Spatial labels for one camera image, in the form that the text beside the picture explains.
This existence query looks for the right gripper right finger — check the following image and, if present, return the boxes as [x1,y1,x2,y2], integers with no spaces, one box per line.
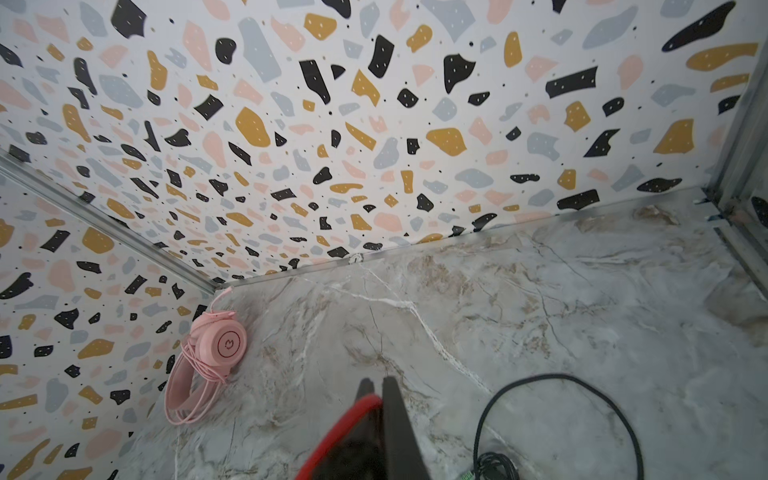
[382,376,430,480]

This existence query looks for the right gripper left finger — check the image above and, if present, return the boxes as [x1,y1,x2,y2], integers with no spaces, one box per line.
[311,378,384,479]

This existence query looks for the red cable loop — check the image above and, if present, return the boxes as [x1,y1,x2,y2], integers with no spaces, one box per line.
[293,392,383,480]

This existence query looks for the black headphone cable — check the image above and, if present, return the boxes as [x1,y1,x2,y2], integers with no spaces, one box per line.
[458,373,646,480]

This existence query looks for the pink headphones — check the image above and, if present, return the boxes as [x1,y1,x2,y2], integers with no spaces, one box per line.
[164,287,248,425]

